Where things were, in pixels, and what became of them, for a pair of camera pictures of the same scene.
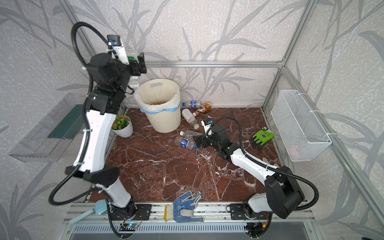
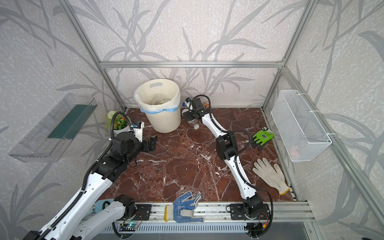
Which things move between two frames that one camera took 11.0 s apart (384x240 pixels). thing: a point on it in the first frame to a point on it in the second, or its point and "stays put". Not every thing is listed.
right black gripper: [205, 141] to [190, 117]
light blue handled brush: [101, 206] stays put
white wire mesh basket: [299, 132] stays put
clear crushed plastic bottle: [190, 134] to [157, 100]
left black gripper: [138, 66] to [147, 144]
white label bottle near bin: [190, 118] stays put
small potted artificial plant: [122, 126] stays put
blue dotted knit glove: [181, 211] stays put
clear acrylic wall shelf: [51, 139] stays put
